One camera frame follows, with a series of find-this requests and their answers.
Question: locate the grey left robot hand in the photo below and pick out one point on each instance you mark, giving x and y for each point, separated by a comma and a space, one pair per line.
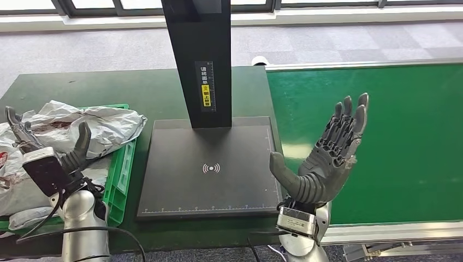
77, 152

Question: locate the dark green table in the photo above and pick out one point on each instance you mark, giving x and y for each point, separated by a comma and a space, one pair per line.
90, 86

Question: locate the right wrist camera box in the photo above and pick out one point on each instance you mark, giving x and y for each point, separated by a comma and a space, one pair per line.
296, 221

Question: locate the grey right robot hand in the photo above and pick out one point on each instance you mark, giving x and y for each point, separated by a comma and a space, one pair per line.
325, 173

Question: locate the white window sill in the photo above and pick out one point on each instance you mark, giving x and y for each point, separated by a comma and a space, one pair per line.
325, 16

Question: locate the green plastic crate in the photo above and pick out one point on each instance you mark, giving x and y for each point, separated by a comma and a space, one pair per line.
119, 180

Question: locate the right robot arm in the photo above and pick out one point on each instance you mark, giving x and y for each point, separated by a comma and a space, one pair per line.
307, 249

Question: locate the black inbound scanner machine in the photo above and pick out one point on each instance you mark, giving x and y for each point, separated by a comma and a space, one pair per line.
173, 173

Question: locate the green conveyor belt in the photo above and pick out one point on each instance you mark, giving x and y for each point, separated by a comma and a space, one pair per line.
416, 144

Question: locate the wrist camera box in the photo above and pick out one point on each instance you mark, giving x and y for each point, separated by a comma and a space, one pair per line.
296, 221
47, 171

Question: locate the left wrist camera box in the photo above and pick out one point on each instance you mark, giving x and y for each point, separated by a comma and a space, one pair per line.
47, 171

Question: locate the aluminium conveyor frame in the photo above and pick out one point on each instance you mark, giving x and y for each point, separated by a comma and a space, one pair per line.
398, 233

